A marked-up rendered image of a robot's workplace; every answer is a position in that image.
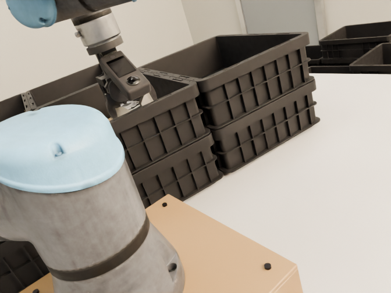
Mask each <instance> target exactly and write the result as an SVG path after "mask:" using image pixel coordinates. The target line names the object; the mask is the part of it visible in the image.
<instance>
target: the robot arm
mask: <svg viewBox="0 0 391 293"><path fill-rule="evenodd" d="M5 1H6V4H7V6H8V9H9V10H10V12H11V14H12V15H13V17H14V18H15V19H16V20H17V21H18V22H19V23H21V24H22V25H24V26H26V27H29V28H42V27H51V26H52V25H53V24H55V23H58V22H61V21H64V20H68V19H71V21H72V23H73V25H74V26H75V28H76V30H77V32H76V33H75V36H76V37H77V38H79V37H80V39H81V41H82V43H83V45H84V46H85V47H88V48H86V50H87V52H88V54H89V56H91V55H96V57H97V59H98V62H99V64H100V66H101V68H102V74H101V75H100V76H97V77H96V79H97V81H98V84H99V86H100V88H101V90H102V92H103V95H104V97H105V99H106V109H107V111H108V113H109V115H110V116H111V118H113V119H115V118H117V117H119V116H121V115H123V114H126V113H128V112H130V111H129V110H128V109H127V108H124V107H122V106H121V105H120V102H122V103H123V104H127V100H129V101H132V100H134V99H136V98H139V97H140V100H139V104H140V106H144V105H146V104H148V103H150V102H152V101H155V100H157V95H156V92H155V90H154V88H153V86H152V85H151V84H150V82H149V81H148V80H147V79H146V77H145V76H144V75H143V74H142V73H141V72H140V71H139V69H138V68H136V67H135V65H134V64H133V63H132V62H131V61H130V60H129V59H128V58H127V56H126V55H125V54H124V53H123V52H122V51H117V49H116V46H118V45H120V44H122V43H123V40H122V37H121V35H119V34H120V32H121V31H120V29H119V26H118V24H117V22H116V19H115V17H114V15H113V12H112V11H111V7H113V6H117V5H121V4H124V3H128V2H131V1H133V2H136V1H137V0H5ZM111 12H112V13H111ZM0 241H29V242H30V243H32V244H33V245H34V247H35V249H36V250H37V252H38V254H39V255H40V257H41V259H42V260H43V262H44V263H45V265H46V267H47V268H48V270H49V272H50V273H51V275H52V282H53V287H54V293H183V290H184V283H185V275H184V268H183V265H182V263H181V260H180V258H179V255H178V253H177V251H176V250H175V248H174V246H173V245H172V244H171V243H170V242H169V241H168V240H167V239H166V238H165V237H164V236H163V235H162V234H161V233H160V232H159V231H158V229H157V228H156V227H155V226H154V225H153V224H152V223H151V222H150V220H149V218H148V216H147V213H146V211H145V207H144V205H143V202H142V200H141V198H140V194H139V193H138V190H137V187H136V185H135V182H134V180H133V177H132V174H131V172H130V169H129V167H128V164H127V162H126V159H125V152H124V149H123V146H122V143H121V142H120V141H119V139H118V138H117V137H116V135H115V133H114V131H113V128H112V126H111V124H110V122H109V120H108V119H107V118H106V117H105V116H104V115H103V114H102V113H101V112H100V111H98V110H96V109H94V108H92V107H89V106H84V105H56V106H49V107H45V108H41V109H40V110H36V111H28V112H25V113H21V114H19V115H16V116H13V117H11V118H9V119H6V120H4V121H2V122H0Z"/></svg>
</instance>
